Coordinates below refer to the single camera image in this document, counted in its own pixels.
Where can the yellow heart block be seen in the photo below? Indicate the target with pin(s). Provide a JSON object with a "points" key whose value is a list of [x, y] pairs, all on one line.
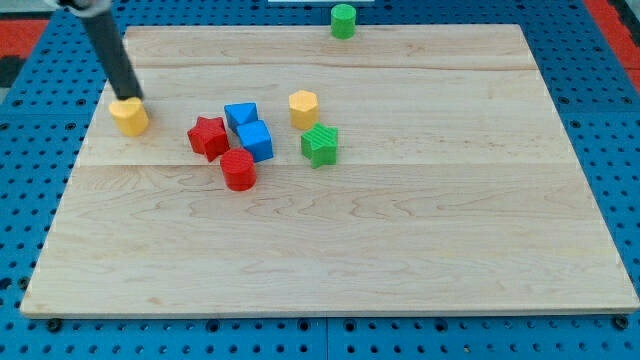
{"points": [[129, 116]]}

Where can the green star block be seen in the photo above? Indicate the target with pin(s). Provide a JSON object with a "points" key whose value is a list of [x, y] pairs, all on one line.
{"points": [[319, 144]]}

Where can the blue cube block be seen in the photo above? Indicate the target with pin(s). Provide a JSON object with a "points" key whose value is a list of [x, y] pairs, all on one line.
{"points": [[256, 138]]}

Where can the yellow hexagon block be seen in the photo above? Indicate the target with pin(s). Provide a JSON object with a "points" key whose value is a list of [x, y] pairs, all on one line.
{"points": [[304, 109]]}

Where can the red cylinder block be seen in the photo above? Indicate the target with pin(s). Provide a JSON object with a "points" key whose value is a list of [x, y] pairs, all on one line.
{"points": [[238, 169]]}

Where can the blue triangle block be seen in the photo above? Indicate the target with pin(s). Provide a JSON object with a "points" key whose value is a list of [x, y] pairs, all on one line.
{"points": [[238, 114]]}

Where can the red star block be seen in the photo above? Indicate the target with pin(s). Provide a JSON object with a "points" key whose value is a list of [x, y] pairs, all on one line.
{"points": [[209, 137]]}

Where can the light wooden board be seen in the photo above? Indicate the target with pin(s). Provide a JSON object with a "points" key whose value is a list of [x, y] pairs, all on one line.
{"points": [[456, 191]]}

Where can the green cylinder block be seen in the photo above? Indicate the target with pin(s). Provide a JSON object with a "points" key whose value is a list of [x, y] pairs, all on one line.
{"points": [[343, 21]]}

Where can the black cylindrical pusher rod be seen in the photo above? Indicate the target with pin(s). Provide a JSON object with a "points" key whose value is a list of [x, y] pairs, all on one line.
{"points": [[106, 40]]}

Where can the silver rod mount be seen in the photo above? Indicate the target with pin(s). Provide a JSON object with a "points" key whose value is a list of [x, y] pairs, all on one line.
{"points": [[82, 8]]}

